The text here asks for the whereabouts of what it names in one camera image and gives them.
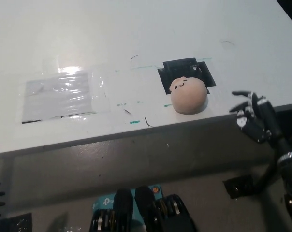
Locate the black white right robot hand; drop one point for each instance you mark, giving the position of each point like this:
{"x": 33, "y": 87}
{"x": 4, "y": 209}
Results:
{"x": 253, "y": 128}

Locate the pink dumpling squeeze toy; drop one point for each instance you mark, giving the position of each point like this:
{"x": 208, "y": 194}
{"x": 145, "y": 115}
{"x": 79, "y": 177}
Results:
{"x": 188, "y": 96}

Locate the black square mask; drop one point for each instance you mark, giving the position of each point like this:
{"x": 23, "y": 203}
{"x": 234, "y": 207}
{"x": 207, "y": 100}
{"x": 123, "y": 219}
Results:
{"x": 184, "y": 68}

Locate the teal network device box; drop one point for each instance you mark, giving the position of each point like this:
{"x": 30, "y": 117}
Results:
{"x": 105, "y": 201}

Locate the clear plastic sheet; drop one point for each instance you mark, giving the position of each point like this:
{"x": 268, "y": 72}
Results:
{"x": 61, "y": 96}

